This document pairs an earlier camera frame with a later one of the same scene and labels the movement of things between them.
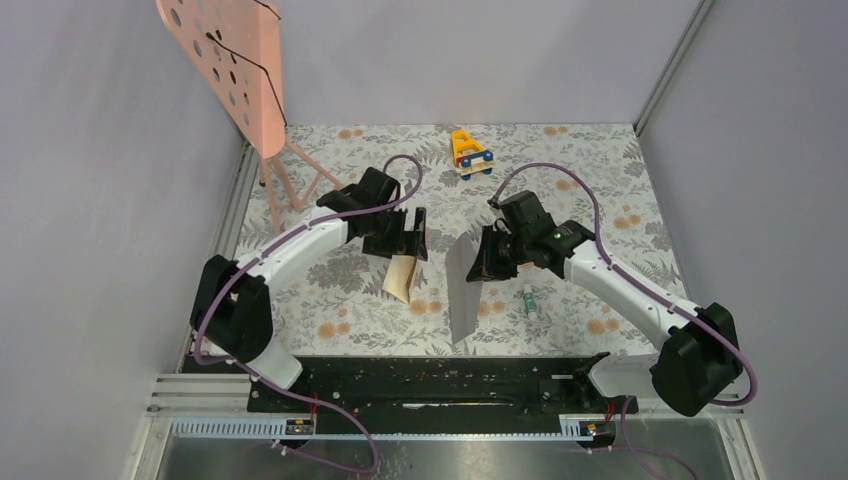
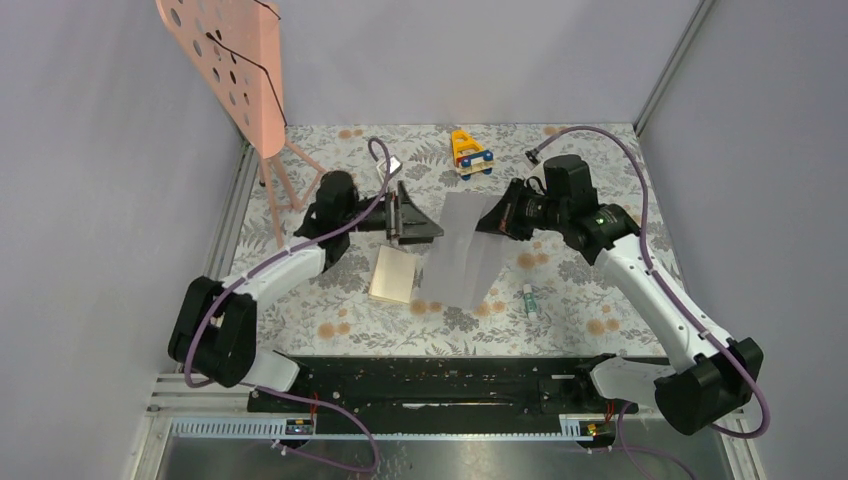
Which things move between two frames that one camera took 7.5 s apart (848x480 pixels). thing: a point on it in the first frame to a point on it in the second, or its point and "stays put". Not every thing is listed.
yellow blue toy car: x=469 y=156 stays put
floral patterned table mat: x=336 y=300 stays put
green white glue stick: x=531 y=304 stays put
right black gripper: x=487 y=267 to x=506 y=218
